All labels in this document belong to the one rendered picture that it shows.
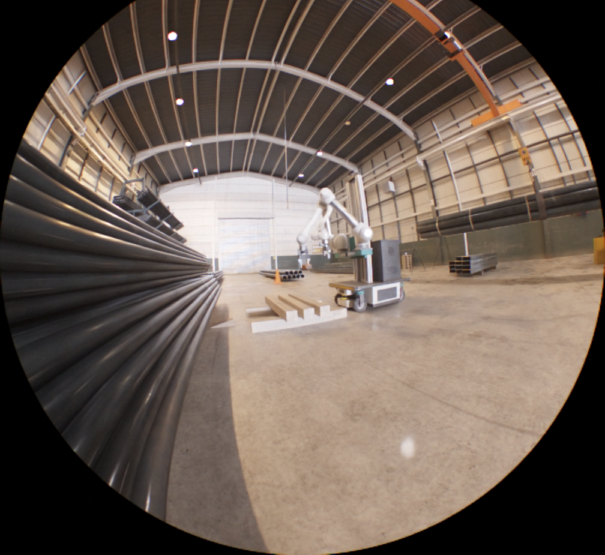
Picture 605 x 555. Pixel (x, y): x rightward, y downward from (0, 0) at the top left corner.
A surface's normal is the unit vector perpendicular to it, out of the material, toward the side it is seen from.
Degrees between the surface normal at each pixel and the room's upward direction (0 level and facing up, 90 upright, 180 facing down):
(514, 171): 90
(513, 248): 90
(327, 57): 170
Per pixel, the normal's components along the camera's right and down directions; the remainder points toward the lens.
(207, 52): 0.22, 0.98
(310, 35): -0.10, 0.99
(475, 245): -0.93, 0.03
